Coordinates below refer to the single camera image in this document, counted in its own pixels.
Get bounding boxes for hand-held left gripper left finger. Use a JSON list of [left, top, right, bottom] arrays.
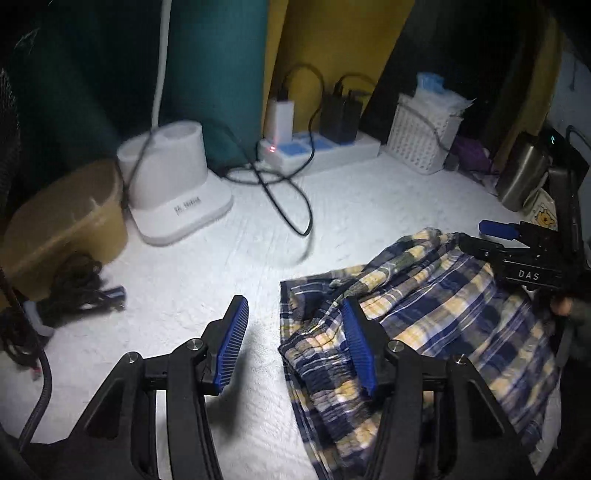
[[60, 294, 250, 480]]

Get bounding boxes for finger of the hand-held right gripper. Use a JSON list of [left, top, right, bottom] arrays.
[[457, 233, 509, 267], [478, 219, 523, 241]]

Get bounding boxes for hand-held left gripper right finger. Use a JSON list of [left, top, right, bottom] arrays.
[[341, 295, 522, 480]]

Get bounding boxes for blue plaid pants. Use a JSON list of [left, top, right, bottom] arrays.
[[278, 226, 561, 480]]

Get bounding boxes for person's right hand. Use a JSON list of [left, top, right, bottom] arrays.
[[551, 294, 576, 318]]

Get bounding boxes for white bear print mug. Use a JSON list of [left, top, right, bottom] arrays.
[[522, 187, 559, 229]]

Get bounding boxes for steel tumbler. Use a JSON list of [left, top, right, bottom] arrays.
[[496, 131, 552, 212]]

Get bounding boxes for purple cloth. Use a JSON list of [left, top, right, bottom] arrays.
[[450, 136, 499, 178]]

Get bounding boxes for white plastic basket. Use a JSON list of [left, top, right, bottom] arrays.
[[385, 92, 462, 175]]

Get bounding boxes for yellow curtain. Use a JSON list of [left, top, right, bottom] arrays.
[[261, 0, 416, 139], [499, 18, 561, 153]]

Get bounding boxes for white desk lamp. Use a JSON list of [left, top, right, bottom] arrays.
[[116, 0, 234, 245]]

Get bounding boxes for blue plastic packet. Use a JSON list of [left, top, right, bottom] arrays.
[[411, 73, 476, 114]]

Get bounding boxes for white power strip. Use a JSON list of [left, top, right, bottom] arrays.
[[257, 130, 382, 175]]

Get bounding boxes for black charger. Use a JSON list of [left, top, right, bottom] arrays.
[[320, 91, 363, 145]]

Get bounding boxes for brown lidded container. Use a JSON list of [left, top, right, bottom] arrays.
[[0, 159, 130, 296]]

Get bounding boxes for white charger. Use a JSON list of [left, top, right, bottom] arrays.
[[268, 98, 295, 144]]

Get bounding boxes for teal curtain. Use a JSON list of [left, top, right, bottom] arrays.
[[9, 0, 269, 162]]

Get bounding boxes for black charging cable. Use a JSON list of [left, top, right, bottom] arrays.
[[222, 64, 326, 266], [333, 73, 451, 151]]

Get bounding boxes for black cable bundle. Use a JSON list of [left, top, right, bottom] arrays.
[[0, 254, 127, 370]]

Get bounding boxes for grey braided cable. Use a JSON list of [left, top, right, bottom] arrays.
[[16, 342, 54, 448]]

